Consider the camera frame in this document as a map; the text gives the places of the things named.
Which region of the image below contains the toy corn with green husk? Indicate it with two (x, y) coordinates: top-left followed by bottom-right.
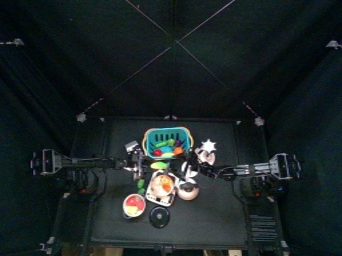
(150, 161), (170, 171)

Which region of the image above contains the green toy pea pod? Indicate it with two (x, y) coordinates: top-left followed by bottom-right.
(136, 178), (147, 196)

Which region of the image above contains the beige round bowl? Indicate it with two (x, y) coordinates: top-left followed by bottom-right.
(176, 178), (200, 201)

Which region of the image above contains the green toy cucumber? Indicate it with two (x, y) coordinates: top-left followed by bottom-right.
(154, 139), (176, 149)

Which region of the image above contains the white star-shaped toy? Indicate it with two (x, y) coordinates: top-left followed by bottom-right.
(200, 139), (218, 153)

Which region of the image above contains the white toy tray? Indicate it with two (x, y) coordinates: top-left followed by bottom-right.
(144, 169), (179, 208)

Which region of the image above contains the red toy food piece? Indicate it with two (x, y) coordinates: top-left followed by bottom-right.
(125, 196), (146, 211)

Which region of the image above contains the red and white bowl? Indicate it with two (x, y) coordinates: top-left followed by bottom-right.
(121, 193), (147, 220)

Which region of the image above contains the black round lid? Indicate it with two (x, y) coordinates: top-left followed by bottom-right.
(148, 206), (171, 229)

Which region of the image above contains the white printed label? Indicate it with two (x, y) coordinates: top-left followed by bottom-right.
(248, 214), (278, 244)

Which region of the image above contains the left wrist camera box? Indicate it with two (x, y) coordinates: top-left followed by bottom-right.
(124, 140), (141, 154)

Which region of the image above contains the teal basket with yellow handles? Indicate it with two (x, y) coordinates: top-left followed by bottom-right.
(140, 126), (195, 161)

